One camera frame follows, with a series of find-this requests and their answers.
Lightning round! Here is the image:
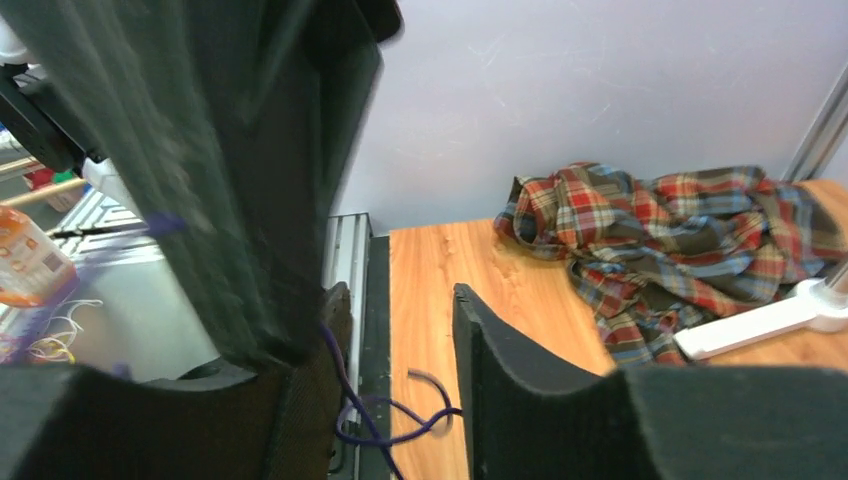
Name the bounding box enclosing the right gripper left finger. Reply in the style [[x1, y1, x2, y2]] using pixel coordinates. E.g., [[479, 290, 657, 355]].
[[0, 282, 354, 480]]

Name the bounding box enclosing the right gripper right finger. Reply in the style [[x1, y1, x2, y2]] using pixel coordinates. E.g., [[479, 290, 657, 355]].
[[453, 284, 847, 479]]

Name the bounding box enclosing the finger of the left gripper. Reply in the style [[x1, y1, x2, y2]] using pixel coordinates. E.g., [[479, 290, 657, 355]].
[[1, 1, 403, 366]]

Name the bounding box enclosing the coloured wire bundle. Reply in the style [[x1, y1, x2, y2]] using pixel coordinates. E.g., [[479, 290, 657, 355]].
[[317, 321, 464, 480]]

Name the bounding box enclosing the plaid flannel shirt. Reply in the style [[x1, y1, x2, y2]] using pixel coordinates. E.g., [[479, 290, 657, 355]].
[[494, 163, 847, 366]]

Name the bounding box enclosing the metal rack pole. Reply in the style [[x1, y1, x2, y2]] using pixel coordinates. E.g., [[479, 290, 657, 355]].
[[824, 258, 848, 296]]

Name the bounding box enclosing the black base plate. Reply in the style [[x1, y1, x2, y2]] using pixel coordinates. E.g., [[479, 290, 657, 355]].
[[357, 236, 391, 480]]

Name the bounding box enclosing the aluminium frame post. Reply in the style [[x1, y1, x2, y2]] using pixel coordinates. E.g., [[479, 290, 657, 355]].
[[782, 68, 847, 182]]

